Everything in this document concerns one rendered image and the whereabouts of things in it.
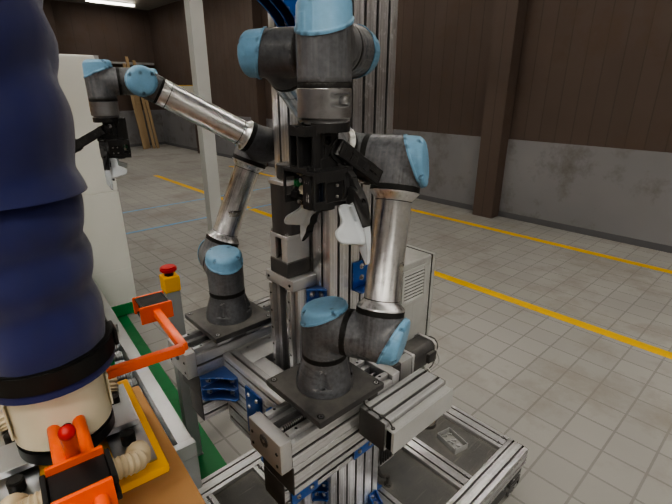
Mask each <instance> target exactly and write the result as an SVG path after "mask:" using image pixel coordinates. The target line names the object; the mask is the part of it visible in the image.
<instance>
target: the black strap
mask: <svg viewBox="0 0 672 504"><path fill-rule="evenodd" d="M115 344H116V345H118V344H119V339H118V334H117V329H116V328H115V326H114V324H113V322H112V321H111V320H109V321H106V320H105V335H104V337H103V338H102V339H101V340H100V341H99V342H98V343H97V344H96V346H94V347H93V348H92V349H91V350H90V351H89V352H87V353H85V354H83V355H82V356H80V357H78V358H76V359H74V360H72V361H70V362H68V363H66V364H64V365H62V366H59V367H57V368H54V369H51V370H47V371H44V372H40V373H36V374H32V375H28V376H22V377H0V398H6V399H14V398H25V397H32V396H37V395H42V394H46V393H49V392H53V391H56V390H59V389H62V388H64V387H67V386H69V385H72V384H74V383H76V382H78V381H80V380H82V379H84V378H86V377H87V376H89V375H91V374H92V373H94V372H95V371H97V370H98V369H99V368H100V367H101V366H103V365H104V364H105V363H106V361H107V360H108V359H109V358H110V357H111V355H112V354H113V352H114V349H115Z"/></svg>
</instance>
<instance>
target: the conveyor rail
mask: <svg viewBox="0 0 672 504"><path fill-rule="evenodd" d="M92 279H93V278H92ZM93 281H94V279H93ZM94 282H95V281H94ZM95 284H96V282H95ZM96 286H97V284H96ZM97 288H98V290H99V292H100V294H101V297H102V300H103V305H104V314H105V320H106V321H109V320H111V321H112V322H117V324H118V329H119V333H118V332H117V334H118V339H119V344H118V347H119V351H122V354H123V358H124V359H125V360H126V361H128V360H131V359H134V358H137V357H140V356H141V355H140V353H139V352H138V350H137V348H136V347H135V345H134V344H133V342H132V340H131V339H130V337H129V336H128V334H127V332H126V331H125V329H124V328H123V326H122V324H121V323H120V321H119V320H118V318H117V316H116V315H115V313H114V311H113V310H112V308H111V307H110V305H109V303H108V302H107V300H106V299H105V297H104V295H103V294H102V292H101V291H100V289H99V287H98V286H97ZM132 376H133V378H134V377H135V378H136V381H137V382H138V383H137V384H138V386H139V387H140V388H141V389H142V391H143V394H144V396H145V398H146V399H147V400H148V402H149V404H150V406H151V408H152V410H153V411H154V413H155V414H156V417H157V419H158V420H159V422H160V423H161V425H162V427H163V429H164V431H165V433H166V434H167V436H168V438H169V440H170V441H171V443H172V445H173V446H175V445H177V444H179V443H181V442H183V441H186V440H188V439H190V438H192V437H191V435H190V434H189V432H188V431H187V429H186V427H185V426H184V424H183V423H182V421H181V419H180V418H179V416H178V414H177V413H176V411H175V410H174V408H173V406H172V405H171V403H170V402H169V400H168V398H167V397H166V395H165V394H164V392H163V390H162V389H161V387H160V385H159V384H158V382H157V381H156V379H155V377H154V376H153V374H152V373H151V371H150V369H149V368H148V366H147V367H144V368H141V369H138V370H135V371H132Z"/></svg>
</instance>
